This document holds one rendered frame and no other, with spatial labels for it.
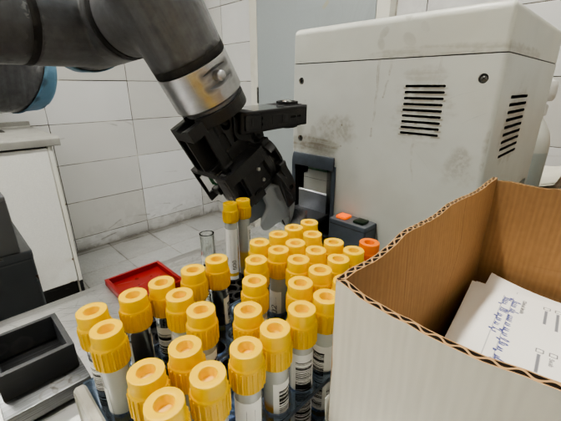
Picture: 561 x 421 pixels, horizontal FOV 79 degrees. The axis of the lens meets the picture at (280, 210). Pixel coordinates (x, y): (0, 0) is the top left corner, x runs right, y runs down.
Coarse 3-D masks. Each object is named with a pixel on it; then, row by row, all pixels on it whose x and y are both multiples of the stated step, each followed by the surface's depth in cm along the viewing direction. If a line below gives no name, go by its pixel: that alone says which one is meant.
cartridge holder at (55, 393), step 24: (0, 336) 27; (24, 336) 28; (48, 336) 30; (0, 360) 28; (24, 360) 28; (48, 360) 25; (72, 360) 27; (0, 384) 24; (24, 384) 25; (48, 384) 25; (72, 384) 25; (24, 408) 24; (48, 408) 25
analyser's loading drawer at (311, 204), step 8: (304, 192) 54; (312, 192) 53; (320, 192) 52; (304, 200) 55; (312, 200) 53; (320, 200) 52; (296, 208) 49; (304, 208) 54; (312, 208) 54; (320, 208) 53; (328, 208) 52; (296, 216) 49; (304, 216) 48; (312, 216) 51; (320, 216) 51; (328, 216) 52; (280, 224) 52
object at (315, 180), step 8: (304, 176) 54; (312, 176) 53; (320, 176) 52; (328, 176) 51; (304, 184) 54; (312, 184) 53; (320, 184) 52; (328, 184) 52; (328, 192) 52; (328, 200) 53
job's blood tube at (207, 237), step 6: (204, 234) 30; (210, 234) 30; (204, 240) 29; (210, 240) 29; (204, 246) 29; (210, 246) 29; (204, 252) 30; (210, 252) 30; (204, 258) 30; (204, 264) 30
